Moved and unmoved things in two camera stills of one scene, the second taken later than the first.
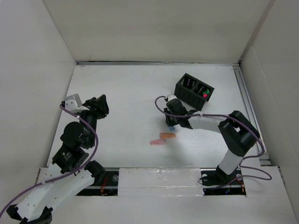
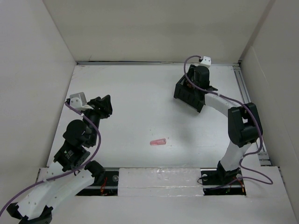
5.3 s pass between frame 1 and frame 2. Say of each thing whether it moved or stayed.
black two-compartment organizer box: stayed
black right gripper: moved
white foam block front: stayed
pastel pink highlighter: stayed
